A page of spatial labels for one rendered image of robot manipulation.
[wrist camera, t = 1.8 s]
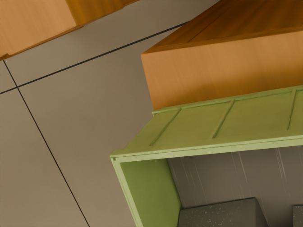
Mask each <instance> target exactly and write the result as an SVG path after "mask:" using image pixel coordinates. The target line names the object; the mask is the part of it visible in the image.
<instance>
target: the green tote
mask: <svg viewBox="0 0 303 227"><path fill-rule="evenodd" d="M152 115H153V118H152V119H151V120H150V121H149V122H148V123H147V125H146V126H145V127H144V128H143V129H142V130H141V131H140V132H139V133H138V134H137V135H136V136H135V137H134V138H133V139H132V140H131V141H130V142H129V144H128V145H127V146H126V147H125V148H124V149H118V150H115V151H114V152H113V153H112V154H111V155H110V158H111V161H112V164H113V166H114V169H115V172H116V175H117V177H118V180H119V182H120V185H121V188H122V190H123V193H124V196H125V198H126V200H127V203H128V206H129V209H130V211H131V214H132V217H133V219H134V222H135V224H136V227H178V226H179V215H180V210H183V206H182V203H181V200H180V197H179V194H178V191H177V188H176V185H175V182H174V179H173V176H172V173H171V170H170V167H169V164H168V161H167V158H173V157H183V156H193V155H202V154H216V153H225V152H235V151H245V150H258V149H268V148H277V147H287V146H297V145H303V85H300V86H292V87H286V88H280V89H274V90H269V91H261V92H256V93H250V94H244V95H237V96H231V97H225V98H219V99H214V100H206V101H200V102H195V103H189V104H181V105H176V106H170V107H164V108H161V109H155V110H153V111H152Z"/></svg>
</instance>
